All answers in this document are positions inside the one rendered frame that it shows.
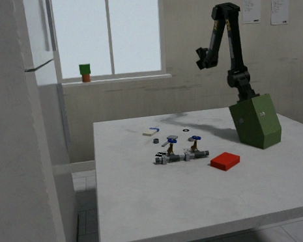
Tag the black square tag with white marking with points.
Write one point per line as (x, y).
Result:
(160, 154)

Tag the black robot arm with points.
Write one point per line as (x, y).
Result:
(209, 57)

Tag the grey pipe manifold with two blue valves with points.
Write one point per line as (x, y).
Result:
(186, 156)

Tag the red flat block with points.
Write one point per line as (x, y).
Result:
(225, 161)

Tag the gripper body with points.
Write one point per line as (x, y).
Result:
(199, 64)

